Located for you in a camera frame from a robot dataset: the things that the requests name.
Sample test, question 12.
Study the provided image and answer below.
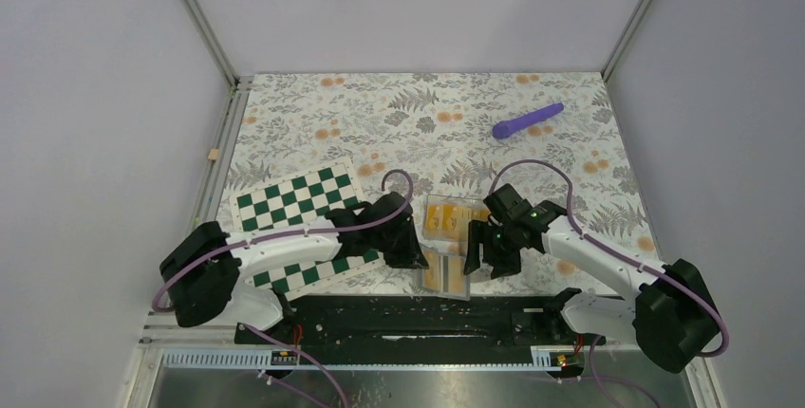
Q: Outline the clear acrylic card box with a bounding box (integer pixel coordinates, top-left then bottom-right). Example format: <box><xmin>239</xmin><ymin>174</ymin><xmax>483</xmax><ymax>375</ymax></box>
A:
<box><xmin>422</xmin><ymin>195</ymin><xmax>491</xmax><ymax>243</ymax></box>

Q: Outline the purple cylindrical tool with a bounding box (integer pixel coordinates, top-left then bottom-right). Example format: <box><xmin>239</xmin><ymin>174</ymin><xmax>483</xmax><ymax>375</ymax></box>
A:
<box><xmin>492</xmin><ymin>102</ymin><xmax>565</xmax><ymax>139</ymax></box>

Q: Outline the floral patterned table mat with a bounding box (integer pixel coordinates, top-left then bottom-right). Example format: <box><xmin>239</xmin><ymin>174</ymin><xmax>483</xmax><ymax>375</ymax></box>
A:
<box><xmin>217</xmin><ymin>72</ymin><xmax>657</xmax><ymax>258</ymax></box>

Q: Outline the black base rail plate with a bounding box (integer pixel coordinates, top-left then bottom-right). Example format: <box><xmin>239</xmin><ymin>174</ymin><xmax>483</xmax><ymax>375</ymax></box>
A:
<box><xmin>266</xmin><ymin>288</ymin><xmax>583</xmax><ymax>365</ymax></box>

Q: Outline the green white chessboard mat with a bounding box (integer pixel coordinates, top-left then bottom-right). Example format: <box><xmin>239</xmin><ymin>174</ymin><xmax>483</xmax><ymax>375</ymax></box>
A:
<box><xmin>228</xmin><ymin>158</ymin><xmax>383</xmax><ymax>301</ymax></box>

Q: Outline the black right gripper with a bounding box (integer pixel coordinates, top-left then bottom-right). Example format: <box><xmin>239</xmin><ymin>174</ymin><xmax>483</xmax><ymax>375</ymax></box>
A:
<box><xmin>462</xmin><ymin>219</ymin><xmax>522</xmax><ymax>280</ymax></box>

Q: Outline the grey card holder wallet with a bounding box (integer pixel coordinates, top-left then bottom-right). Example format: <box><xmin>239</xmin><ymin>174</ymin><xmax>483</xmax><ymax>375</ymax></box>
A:
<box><xmin>417</xmin><ymin>247</ymin><xmax>471</xmax><ymax>301</ymax></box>

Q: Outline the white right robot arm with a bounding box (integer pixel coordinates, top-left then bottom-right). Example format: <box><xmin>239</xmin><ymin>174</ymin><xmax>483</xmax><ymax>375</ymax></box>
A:
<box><xmin>464</xmin><ymin>184</ymin><xmax>721</xmax><ymax>373</ymax></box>

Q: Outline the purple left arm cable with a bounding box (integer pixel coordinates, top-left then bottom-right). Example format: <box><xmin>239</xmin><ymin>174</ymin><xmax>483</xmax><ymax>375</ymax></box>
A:
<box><xmin>150</xmin><ymin>170</ymin><xmax>417</xmax><ymax>408</ymax></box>

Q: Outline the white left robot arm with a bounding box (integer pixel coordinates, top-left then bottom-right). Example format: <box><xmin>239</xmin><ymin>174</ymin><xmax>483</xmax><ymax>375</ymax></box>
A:
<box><xmin>152</xmin><ymin>192</ymin><xmax>428</xmax><ymax>343</ymax></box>

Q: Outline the gold VIP card stack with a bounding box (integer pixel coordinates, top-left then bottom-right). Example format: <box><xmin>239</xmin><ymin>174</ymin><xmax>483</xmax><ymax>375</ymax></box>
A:
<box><xmin>423</xmin><ymin>204</ymin><xmax>490</xmax><ymax>240</ymax></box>

